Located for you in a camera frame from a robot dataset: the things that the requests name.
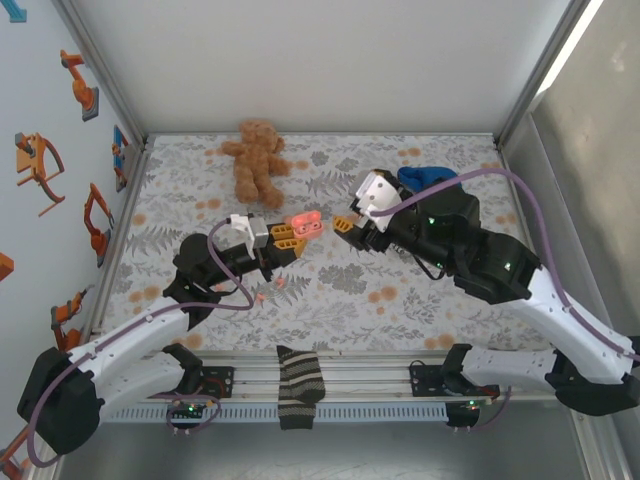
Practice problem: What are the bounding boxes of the floral patterned tablecloth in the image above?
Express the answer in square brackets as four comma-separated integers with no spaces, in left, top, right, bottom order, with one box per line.
[107,133,551,354]

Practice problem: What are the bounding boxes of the blue orange wall sticker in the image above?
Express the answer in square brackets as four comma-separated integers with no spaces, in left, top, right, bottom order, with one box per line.
[110,124,131,194]

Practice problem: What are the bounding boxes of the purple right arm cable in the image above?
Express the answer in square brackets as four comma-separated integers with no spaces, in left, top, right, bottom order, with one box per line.
[369,167,640,362]

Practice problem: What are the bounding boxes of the striped black beige sock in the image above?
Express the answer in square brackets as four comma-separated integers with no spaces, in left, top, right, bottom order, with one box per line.
[276,344,327,431]

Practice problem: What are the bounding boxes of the wide aluminium extrusion rails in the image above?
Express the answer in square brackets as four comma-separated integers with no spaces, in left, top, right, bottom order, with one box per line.
[49,349,601,404]

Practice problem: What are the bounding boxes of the pink earbud charging case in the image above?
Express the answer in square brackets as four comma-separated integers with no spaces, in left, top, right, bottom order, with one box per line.
[292,210,324,240]

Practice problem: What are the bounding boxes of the brown teddy bear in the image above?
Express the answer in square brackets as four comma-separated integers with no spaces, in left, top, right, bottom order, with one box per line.
[221,118,292,210]

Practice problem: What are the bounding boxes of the orange gripper wall sticker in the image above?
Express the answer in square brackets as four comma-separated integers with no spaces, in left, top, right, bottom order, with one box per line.
[13,132,67,217]

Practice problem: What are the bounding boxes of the circuit board with green light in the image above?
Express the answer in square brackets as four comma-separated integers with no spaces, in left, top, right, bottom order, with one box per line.
[446,398,494,429]
[167,402,209,421]

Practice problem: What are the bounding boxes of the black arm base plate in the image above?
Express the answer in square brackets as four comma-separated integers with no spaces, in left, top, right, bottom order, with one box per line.
[408,362,501,400]
[143,365,236,400]

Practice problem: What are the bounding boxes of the blue cloth pouch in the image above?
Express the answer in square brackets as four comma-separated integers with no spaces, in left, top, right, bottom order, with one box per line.
[396,164,464,194]

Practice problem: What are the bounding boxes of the aluminium frame post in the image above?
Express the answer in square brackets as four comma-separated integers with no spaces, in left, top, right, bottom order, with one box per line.
[494,0,599,149]
[52,0,150,149]

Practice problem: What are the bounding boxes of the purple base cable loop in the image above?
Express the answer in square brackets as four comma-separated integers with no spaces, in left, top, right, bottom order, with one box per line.
[166,394,222,437]
[452,387,512,434]

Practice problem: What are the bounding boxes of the white slotted cable duct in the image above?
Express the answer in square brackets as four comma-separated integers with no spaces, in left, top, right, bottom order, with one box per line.
[99,403,449,422]

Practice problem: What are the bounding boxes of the aluminium frame rail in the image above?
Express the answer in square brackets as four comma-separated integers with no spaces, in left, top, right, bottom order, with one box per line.
[499,142,546,274]
[82,142,151,351]

